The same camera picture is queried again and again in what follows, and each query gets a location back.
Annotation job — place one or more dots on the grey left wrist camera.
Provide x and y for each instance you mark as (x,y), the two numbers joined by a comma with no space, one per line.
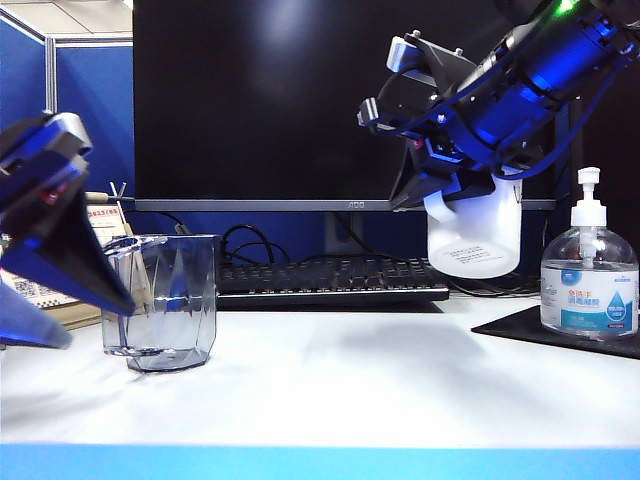
(65,132)

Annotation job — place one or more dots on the black AOC monitor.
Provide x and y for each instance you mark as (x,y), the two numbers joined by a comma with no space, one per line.
(280,110)

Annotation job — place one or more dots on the small metal clip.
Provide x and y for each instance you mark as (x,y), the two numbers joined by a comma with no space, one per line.
(120,192)

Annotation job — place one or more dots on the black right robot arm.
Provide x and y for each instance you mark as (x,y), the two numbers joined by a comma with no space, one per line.
(550,65)

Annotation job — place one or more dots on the grey partition post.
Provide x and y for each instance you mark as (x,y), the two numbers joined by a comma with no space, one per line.
(52,75)

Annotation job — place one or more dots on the beige desk calendar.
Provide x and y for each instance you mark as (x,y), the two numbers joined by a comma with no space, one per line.
(107,222)

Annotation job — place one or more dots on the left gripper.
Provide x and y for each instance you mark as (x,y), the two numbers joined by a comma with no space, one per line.
(40,185)

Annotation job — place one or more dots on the transparent faceted plastic cup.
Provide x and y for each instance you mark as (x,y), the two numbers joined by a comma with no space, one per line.
(175,325)

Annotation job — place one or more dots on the black mouse pad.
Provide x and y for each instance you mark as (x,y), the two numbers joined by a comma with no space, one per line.
(520,327)

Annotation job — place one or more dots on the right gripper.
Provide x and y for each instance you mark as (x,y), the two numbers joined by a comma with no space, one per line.
(440,125)

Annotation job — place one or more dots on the black HSD monitor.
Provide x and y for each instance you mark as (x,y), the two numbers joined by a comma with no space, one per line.
(615,150)

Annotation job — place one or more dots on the clear hand sanitizer pump bottle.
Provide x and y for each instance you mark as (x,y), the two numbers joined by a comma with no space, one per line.
(590,280)

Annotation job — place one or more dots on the white ceramic mug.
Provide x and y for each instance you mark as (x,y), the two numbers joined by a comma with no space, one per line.
(475,240)

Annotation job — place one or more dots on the black keyboard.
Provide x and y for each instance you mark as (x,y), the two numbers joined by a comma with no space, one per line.
(330,280)

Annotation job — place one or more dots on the wooden rod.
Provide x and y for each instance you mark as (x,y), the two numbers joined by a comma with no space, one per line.
(97,197)

